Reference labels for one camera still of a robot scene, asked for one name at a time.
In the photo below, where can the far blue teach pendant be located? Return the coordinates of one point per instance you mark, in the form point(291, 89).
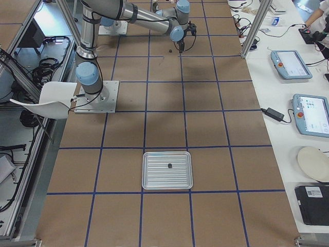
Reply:
point(290, 65)

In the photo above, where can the black controller on desk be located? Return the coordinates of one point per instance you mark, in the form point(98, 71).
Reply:
point(308, 37)

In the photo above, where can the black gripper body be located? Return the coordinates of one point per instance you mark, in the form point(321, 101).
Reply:
point(181, 44)

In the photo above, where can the person at desk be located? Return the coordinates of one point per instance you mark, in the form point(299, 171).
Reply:
point(317, 23)

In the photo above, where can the curved brake shoe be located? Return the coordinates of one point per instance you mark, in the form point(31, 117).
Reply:
point(155, 7)

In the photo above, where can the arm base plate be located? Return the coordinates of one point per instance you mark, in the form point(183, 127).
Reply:
point(104, 103)
point(117, 28)

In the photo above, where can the black box with label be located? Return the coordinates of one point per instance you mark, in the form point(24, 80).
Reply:
point(313, 204)

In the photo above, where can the aluminium frame post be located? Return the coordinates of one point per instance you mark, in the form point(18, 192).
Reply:
point(256, 24)

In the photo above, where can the round beige plate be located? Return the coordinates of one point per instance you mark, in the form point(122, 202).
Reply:
point(314, 163)

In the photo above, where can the silver ribbed metal tray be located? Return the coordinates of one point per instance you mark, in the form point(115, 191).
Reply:
point(157, 176)

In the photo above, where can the black power adapter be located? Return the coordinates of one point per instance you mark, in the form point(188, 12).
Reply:
point(273, 114)

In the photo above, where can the white plastic chair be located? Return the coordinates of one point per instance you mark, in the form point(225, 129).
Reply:
point(54, 100)

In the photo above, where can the near blue teach pendant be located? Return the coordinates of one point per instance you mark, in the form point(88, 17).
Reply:
point(311, 114)

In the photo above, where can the blue teach pendant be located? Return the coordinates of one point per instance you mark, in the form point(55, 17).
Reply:
point(290, 65)
point(311, 114)

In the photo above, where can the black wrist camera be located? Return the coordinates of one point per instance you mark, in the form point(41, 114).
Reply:
point(192, 28)

